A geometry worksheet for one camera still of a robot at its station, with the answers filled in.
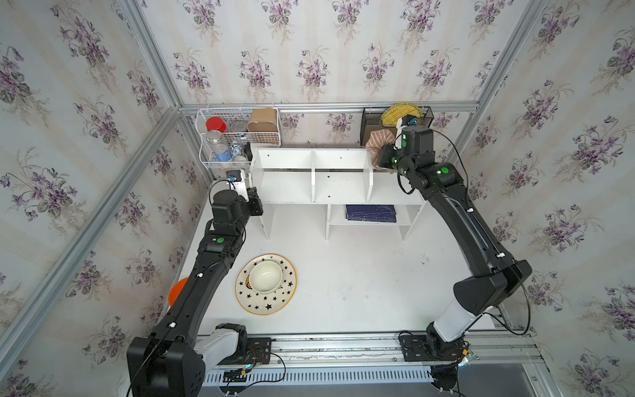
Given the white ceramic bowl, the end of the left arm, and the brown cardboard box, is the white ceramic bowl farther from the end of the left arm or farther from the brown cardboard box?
the brown cardboard box

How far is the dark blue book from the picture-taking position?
90cm

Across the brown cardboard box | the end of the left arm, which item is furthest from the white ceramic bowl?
the brown cardboard box
